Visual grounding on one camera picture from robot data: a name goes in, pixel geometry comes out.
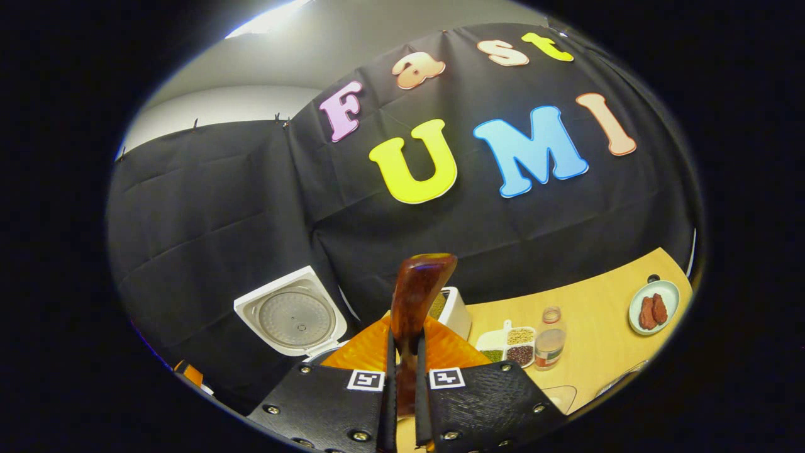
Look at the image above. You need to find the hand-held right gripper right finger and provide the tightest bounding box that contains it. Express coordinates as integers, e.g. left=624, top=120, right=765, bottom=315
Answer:
left=415, top=315, right=570, bottom=453

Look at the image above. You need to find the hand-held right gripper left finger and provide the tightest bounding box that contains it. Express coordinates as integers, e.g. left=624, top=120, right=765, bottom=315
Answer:
left=247, top=315, right=398, bottom=453

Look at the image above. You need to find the white rice cooker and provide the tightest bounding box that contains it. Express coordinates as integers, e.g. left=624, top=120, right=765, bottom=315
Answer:
left=234, top=266, right=348, bottom=367

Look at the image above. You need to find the brown wooden spoon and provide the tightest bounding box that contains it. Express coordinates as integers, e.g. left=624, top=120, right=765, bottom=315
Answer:
left=390, top=253, right=458, bottom=419

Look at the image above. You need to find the white toaster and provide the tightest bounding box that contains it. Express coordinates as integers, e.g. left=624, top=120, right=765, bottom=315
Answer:
left=431, top=286, right=472, bottom=340

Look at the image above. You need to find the white divided grain tray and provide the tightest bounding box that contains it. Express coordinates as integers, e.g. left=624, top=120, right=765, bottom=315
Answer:
left=476, top=320, right=537, bottom=369

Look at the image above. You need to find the clear plastic bottle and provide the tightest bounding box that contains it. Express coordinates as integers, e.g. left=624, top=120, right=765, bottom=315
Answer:
left=535, top=306, right=567, bottom=372

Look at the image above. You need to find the black backdrop cloth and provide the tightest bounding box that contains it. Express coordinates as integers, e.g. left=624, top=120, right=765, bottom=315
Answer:
left=107, top=24, right=704, bottom=416

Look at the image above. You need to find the pale green plate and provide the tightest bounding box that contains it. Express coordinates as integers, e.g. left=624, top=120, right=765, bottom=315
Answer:
left=629, top=280, right=681, bottom=336

